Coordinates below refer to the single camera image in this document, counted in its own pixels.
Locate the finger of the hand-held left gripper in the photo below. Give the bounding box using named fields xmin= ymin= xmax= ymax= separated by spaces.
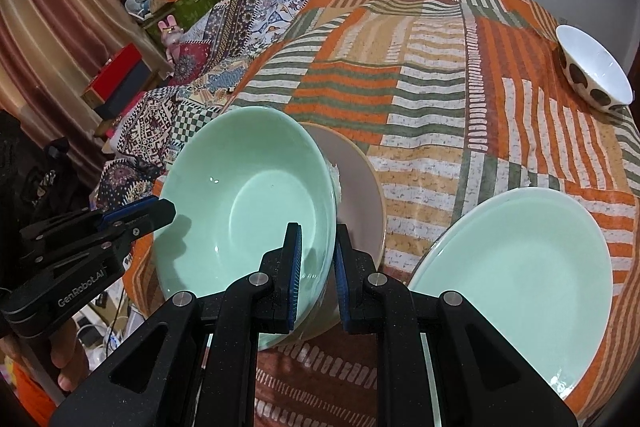
xmin=30 ymin=214 xmax=175 ymax=269
xmin=20 ymin=196 xmax=177 ymax=249

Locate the beige bowl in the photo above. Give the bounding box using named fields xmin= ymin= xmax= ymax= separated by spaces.
xmin=257 ymin=122 xmax=388 ymax=348

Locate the green box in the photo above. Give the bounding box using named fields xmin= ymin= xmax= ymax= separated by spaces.
xmin=142 ymin=0 xmax=223 ymax=42

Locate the pink bunny toy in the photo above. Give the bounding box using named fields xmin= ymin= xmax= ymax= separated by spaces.
xmin=157 ymin=14 xmax=185 ymax=62

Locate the person's left hand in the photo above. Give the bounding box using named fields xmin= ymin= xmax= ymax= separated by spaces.
xmin=47 ymin=314 xmax=93 ymax=393

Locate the orange striped tablecloth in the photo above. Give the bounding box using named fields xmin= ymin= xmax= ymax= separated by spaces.
xmin=125 ymin=0 xmax=640 ymax=427

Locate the brown striped curtain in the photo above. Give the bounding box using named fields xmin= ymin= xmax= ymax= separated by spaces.
xmin=0 ymin=0 xmax=173 ymax=192

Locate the dark blue box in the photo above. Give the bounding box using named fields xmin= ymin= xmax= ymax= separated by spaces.
xmin=92 ymin=59 xmax=152 ymax=120

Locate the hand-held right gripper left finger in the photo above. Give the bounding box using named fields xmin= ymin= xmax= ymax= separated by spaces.
xmin=50 ymin=223 xmax=304 ymax=427

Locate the green bowl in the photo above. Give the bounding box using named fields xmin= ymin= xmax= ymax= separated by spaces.
xmin=151 ymin=106 xmax=338 ymax=350

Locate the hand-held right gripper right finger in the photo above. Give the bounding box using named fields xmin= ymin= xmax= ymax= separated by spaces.
xmin=334 ymin=223 xmax=578 ymax=427

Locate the green plate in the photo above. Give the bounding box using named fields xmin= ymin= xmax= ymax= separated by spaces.
xmin=407 ymin=187 xmax=614 ymax=403

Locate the white bowl with brown dots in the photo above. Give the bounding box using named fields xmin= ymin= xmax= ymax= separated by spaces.
xmin=556 ymin=24 xmax=635 ymax=114

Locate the red box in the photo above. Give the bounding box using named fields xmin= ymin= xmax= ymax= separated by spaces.
xmin=81 ymin=43 xmax=143 ymax=104

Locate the patterned patchwork blanket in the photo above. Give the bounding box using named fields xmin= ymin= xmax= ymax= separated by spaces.
xmin=97 ymin=0 xmax=321 ymax=208

